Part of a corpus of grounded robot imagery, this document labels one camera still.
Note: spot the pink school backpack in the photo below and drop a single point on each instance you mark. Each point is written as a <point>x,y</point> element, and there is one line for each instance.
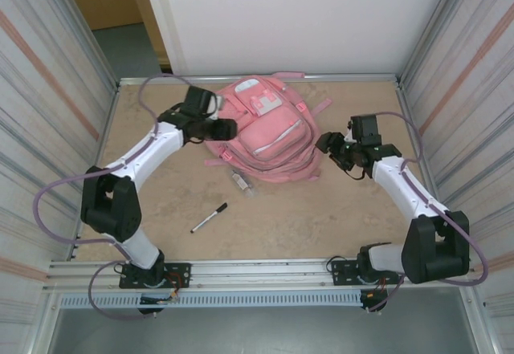
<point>277,141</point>

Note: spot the small clear glue tube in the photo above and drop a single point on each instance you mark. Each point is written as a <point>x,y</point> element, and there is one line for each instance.
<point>243,183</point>

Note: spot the black marker pen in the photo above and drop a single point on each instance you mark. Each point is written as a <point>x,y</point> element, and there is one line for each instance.
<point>209,218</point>

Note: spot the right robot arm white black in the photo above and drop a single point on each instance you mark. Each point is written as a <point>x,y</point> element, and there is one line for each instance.
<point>397,181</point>

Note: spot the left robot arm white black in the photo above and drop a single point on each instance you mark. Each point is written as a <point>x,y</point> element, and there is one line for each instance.
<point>152,149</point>

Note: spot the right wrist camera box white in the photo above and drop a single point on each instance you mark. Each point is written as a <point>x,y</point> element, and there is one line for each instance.
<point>349,133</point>

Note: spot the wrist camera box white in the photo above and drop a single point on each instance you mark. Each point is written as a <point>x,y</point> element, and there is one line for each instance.
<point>349,133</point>
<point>216,107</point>

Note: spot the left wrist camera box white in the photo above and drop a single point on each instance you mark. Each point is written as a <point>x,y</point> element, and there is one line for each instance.
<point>216,107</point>

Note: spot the aluminium side rail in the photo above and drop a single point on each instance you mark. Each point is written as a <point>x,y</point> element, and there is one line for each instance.
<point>408,101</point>
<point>102,141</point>

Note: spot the thin aluminium table edge rail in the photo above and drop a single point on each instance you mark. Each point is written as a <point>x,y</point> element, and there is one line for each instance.
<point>361,78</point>

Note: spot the white door frame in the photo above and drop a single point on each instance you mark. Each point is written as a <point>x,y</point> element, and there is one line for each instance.
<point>160,17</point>

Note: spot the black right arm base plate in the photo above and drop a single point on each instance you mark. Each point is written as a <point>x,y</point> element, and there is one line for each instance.
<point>341,269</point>

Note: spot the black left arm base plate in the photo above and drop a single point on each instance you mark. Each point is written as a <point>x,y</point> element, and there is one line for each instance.
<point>178,274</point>

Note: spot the wide aluminium mounting rail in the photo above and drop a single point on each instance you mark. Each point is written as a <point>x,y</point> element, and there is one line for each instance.
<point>261,273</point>

